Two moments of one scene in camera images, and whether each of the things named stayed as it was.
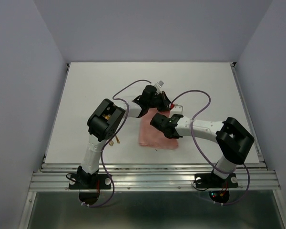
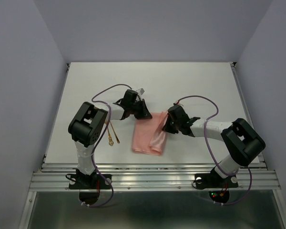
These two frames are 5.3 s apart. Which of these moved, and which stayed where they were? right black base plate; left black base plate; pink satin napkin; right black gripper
Moved: right black gripper; pink satin napkin
Stayed: left black base plate; right black base plate
